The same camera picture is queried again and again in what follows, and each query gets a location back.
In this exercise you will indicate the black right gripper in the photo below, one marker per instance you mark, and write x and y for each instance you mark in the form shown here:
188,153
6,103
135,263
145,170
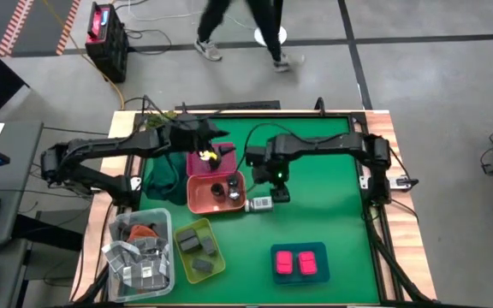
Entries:
270,167

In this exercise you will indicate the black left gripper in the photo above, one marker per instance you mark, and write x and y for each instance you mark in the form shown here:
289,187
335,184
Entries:
191,132

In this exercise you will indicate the red lid spice tin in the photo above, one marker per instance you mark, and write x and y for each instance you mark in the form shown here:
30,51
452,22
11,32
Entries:
284,262
307,262

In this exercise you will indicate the dark square pepper tin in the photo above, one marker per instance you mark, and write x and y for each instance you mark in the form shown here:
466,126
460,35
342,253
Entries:
191,245
203,265
209,246
186,234

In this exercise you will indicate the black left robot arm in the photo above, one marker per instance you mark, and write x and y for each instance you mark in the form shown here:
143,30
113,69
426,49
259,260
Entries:
101,147

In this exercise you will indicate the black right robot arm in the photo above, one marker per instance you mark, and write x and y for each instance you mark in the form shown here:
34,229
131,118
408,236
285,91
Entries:
323,143

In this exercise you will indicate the pink plastic bin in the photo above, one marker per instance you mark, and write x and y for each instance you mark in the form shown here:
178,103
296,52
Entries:
195,164

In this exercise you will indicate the black flat bar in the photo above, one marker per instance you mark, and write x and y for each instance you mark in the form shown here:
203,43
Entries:
229,105

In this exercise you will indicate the green moss clump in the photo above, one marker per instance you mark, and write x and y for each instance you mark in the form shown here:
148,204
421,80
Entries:
161,120

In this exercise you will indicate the orange plastic bin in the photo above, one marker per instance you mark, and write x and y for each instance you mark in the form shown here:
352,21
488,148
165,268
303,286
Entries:
201,203

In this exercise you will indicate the dark green cloth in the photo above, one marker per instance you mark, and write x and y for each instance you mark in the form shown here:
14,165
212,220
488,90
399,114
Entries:
165,179

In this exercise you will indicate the blue plastic bin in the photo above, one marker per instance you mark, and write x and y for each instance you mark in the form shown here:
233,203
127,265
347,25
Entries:
293,280

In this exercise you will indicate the yellow-green plastic bin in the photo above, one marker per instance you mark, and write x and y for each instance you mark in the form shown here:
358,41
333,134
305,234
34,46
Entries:
186,265

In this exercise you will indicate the white power strip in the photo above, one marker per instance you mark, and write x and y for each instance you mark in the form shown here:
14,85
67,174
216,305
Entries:
400,182

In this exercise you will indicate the white round stand base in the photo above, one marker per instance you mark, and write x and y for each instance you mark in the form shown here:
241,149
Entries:
283,36

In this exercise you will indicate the orange cloth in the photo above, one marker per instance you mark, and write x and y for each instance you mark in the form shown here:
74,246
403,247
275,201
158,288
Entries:
141,233

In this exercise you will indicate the person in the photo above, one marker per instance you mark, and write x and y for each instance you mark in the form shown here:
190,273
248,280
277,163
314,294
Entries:
268,25

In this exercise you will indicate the black and red crate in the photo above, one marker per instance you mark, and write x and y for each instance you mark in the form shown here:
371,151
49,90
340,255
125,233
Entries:
107,47

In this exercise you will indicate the grey foil sachet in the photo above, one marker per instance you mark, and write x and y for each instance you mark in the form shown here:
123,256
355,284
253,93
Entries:
118,261
147,270

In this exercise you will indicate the clear plastic storage bin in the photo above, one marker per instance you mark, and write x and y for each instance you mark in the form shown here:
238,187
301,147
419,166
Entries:
120,291

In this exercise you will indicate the grey desk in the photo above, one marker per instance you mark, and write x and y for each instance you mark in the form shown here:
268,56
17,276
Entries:
11,184

